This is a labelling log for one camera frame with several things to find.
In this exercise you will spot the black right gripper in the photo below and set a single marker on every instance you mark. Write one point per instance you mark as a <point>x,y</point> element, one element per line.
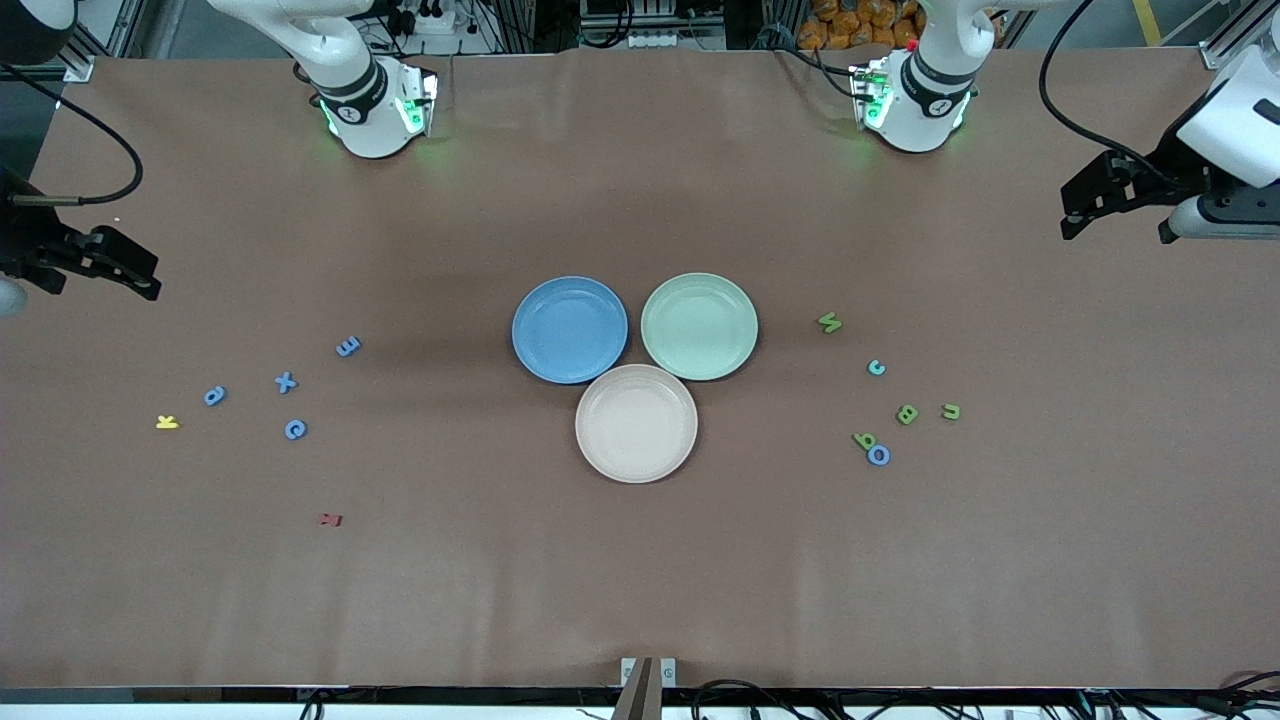
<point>22,243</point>

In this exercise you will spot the orange mesh bag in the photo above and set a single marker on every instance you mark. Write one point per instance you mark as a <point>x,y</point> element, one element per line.
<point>850,25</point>

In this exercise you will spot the long white power strip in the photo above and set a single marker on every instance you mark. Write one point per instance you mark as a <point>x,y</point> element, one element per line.
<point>675,40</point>

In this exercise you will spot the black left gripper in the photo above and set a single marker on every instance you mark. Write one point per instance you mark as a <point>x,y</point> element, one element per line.
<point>1166,170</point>

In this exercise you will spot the white power strip with plugs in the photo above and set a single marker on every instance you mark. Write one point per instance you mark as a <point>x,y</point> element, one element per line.
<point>430,20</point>

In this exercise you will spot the blue foam letter E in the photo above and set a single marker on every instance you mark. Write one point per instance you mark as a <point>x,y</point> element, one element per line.
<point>347,346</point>

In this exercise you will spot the silver base connector box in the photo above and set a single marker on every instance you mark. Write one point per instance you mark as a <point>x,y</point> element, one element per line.
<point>868,95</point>
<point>415,100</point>

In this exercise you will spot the beige round plate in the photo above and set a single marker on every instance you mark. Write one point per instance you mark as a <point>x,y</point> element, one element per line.
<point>636,424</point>

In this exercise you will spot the black table edge rail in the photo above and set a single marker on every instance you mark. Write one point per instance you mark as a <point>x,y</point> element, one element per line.
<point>200,695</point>

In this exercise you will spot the green foam letter B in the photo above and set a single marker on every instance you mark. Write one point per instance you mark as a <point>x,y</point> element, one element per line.
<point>906,414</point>

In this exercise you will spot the aluminium frame profile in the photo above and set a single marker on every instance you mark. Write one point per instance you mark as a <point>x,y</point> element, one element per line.
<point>1215,57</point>
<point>78,68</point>

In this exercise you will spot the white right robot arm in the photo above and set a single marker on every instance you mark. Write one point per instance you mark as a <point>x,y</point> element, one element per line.
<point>365,130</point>

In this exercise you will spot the silver table edge bracket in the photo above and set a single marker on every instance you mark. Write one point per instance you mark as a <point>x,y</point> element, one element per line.
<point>627,672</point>

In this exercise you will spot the green foam letter N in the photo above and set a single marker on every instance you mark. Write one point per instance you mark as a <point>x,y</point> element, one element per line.
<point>829,322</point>

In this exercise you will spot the blue foam letter X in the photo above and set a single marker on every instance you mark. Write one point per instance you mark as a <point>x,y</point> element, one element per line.
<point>286,382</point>

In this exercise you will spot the blue foam letter C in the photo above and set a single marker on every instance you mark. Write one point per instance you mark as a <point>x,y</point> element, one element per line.
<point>288,430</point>

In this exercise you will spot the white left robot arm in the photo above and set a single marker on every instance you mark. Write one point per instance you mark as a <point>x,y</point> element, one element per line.
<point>925,110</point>

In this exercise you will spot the blue round plate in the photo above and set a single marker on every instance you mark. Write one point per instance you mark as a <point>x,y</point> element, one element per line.
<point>570,330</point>

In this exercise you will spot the green foam letter q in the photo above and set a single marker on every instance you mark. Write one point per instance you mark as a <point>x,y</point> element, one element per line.
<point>866,440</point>

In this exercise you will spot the blue foam letter O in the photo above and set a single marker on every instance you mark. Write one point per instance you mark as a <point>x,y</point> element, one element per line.
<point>869,456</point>

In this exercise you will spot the blue foam letter a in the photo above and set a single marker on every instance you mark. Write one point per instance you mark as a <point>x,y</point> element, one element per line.
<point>212,397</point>

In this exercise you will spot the green round plate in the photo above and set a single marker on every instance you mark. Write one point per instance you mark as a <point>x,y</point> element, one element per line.
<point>699,326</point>

